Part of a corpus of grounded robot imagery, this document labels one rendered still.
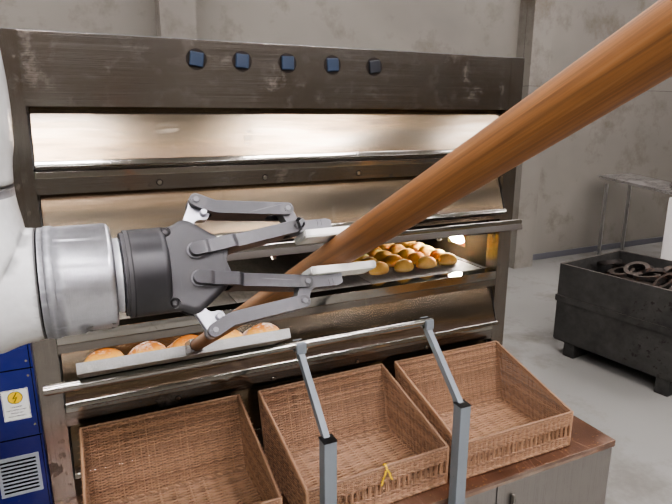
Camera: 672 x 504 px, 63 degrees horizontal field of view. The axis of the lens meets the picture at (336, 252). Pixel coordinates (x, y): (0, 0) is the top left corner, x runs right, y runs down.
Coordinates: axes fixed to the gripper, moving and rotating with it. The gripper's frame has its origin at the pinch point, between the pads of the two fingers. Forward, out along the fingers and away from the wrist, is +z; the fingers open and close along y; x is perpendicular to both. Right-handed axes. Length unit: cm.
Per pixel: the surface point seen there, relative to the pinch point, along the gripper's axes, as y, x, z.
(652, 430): 89, -202, 282
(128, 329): -13, -150, -11
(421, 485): 58, -130, 76
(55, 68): -87, -112, -25
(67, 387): 4, -117, -30
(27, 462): 23, -165, -45
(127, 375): 3, -116, -15
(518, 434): 50, -125, 119
